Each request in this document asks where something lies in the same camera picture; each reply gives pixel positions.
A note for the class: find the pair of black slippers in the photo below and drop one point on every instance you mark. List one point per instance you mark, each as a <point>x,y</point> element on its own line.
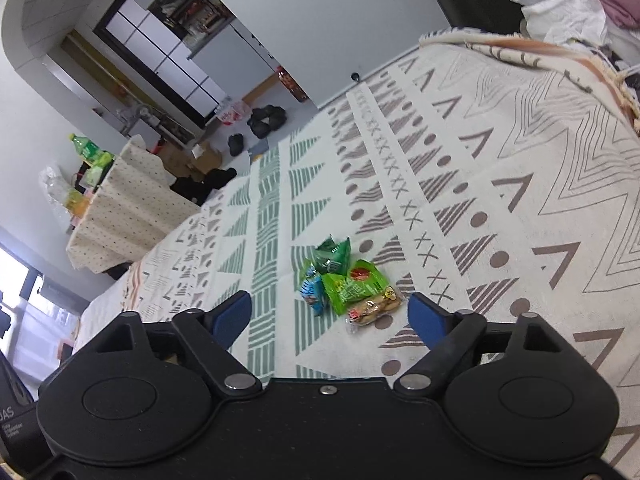
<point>267,120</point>

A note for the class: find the black framed glass door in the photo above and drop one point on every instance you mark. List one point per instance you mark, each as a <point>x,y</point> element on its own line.
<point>160,55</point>

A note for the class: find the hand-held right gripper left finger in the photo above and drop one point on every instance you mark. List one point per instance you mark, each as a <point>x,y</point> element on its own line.
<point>232,317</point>

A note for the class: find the small blue snack packet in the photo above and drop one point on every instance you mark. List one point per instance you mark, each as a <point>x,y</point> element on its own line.
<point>312,292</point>

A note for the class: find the black bag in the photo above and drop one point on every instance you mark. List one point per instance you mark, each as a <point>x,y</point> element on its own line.
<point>205,185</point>

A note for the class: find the grey fan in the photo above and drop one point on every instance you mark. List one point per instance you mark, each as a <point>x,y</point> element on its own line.
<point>137,117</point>

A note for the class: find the white cloth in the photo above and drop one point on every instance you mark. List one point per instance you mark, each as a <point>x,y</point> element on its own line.
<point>565,15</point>

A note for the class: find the clear plastic bag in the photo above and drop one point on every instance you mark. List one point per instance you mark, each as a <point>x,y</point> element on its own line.
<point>55,195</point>

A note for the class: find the green soda bottle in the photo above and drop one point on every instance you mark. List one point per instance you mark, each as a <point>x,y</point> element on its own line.
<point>87,149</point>

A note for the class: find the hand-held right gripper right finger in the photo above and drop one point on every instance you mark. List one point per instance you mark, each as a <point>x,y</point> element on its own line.
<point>427,317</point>

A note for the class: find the green biscuit packet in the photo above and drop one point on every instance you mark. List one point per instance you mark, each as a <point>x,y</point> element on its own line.
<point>360,285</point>

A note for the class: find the green triangular snack packet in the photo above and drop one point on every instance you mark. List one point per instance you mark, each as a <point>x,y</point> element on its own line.
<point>332,255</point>

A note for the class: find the table with dotted cloth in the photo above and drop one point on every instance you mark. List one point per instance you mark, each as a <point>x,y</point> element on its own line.
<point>125,210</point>

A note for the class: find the cardboard boxes on floor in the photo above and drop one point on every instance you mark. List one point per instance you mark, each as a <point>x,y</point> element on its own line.
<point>192,160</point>

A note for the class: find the dark wall shelf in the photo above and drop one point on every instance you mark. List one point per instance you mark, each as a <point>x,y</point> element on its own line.
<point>192,10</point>

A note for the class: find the patterned blanket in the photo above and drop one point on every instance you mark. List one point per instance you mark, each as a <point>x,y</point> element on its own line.
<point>500,160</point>

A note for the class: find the black shoe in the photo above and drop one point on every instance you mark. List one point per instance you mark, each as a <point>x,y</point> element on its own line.
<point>236,145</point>

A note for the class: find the red and white bag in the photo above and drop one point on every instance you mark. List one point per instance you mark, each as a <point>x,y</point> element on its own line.
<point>231,112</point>

